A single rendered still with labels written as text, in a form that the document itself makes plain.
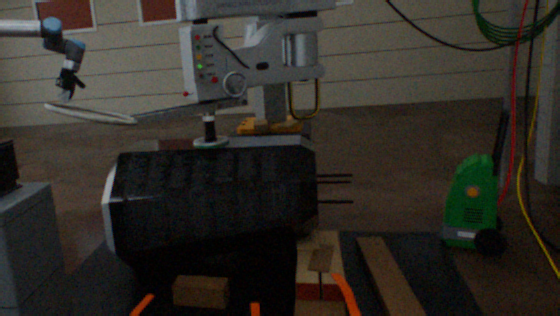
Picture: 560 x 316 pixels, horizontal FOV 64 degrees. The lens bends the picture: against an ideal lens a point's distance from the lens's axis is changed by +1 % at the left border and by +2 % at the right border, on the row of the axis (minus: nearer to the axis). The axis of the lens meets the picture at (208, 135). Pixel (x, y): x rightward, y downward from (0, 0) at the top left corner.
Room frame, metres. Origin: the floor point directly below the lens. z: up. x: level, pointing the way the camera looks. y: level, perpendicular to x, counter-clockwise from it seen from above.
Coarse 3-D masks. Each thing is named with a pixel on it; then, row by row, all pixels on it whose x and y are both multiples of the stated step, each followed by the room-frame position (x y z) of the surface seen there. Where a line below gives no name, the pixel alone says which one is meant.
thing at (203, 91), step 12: (216, 24) 2.49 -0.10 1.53; (180, 36) 2.61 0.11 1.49; (216, 36) 2.49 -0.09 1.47; (216, 48) 2.48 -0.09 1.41; (216, 60) 2.48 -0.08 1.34; (192, 72) 2.47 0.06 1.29; (216, 72) 2.48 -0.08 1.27; (192, 84) 2.49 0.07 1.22; (204, 84) 2.45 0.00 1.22; (216, 84) 2.48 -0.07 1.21; (192, 96) 2.51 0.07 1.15; (204, 96) 2.45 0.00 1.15; (216, 96) 2.48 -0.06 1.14; (228, 96) 2.51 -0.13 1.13
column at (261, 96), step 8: (256, 16) 3.35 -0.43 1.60; (264, 16) 3.33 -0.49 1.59; (272, 16) 3.34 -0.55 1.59; (256, 88) 3.44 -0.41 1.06; (264, 88) 3.32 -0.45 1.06; (272, 88) 3.34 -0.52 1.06; (280, 88) 3.35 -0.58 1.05; (256, 96) 3.45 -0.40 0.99; (264, 96) 3.32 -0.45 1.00; (272, 96) 3.34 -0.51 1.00; (280, 96) 3.35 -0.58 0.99; (256, 104) 3.46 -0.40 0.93; (264, 104) 3.32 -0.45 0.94; (272, 104) 3.33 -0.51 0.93; (280, 104) 3.35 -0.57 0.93; (256, 112) 3.47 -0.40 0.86; (264, 112) 3.32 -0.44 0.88; (272, 112) 3.33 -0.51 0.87; (280, 112) 3.35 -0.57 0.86; (272, 120) 3.33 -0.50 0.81; (280, 120) 3.35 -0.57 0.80
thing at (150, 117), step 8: (184, 104) 2.58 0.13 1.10; (192, 104) 2.59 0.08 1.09; (200, 104) 2.50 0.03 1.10; (208, 104) 2.51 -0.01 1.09; (216, 104) 2.53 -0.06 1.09; (224, 104) 2.54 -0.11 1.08; (232, 104) 2.56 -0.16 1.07; (144, 112) 2.50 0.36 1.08; (152, 112) 2.51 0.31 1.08; (160, 112) 2.42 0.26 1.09; (168, 112) 2.43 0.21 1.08; (176, 112) 2.45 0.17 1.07; (184, 112) 2.46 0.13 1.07; (192, 112) 2.48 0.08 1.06; (200, 112) 2.49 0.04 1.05; (144, 120) 2.38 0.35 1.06; (152, 120) 2.40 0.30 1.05; (160, 120) 2.41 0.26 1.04
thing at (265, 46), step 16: (256, 32) 2.78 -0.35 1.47; (272, 32) 2.61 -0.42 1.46; (288, 32) 2.65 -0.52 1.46; (304, 32) 2.70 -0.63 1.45; (240, 48) 2.56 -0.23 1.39; (256, 48) 2.58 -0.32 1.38; (272, 48) 2.61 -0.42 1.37; (240, 64) 2.54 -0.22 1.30; (256, 64) 2.58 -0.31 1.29; (272, 64) 2.61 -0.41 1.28; (320, 64) 2.74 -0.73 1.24; (256, 80) 2.57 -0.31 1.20; (272, 80) 2.61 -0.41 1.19; (288, 80) 2.65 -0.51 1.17; (304, 80) 2.69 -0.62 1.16
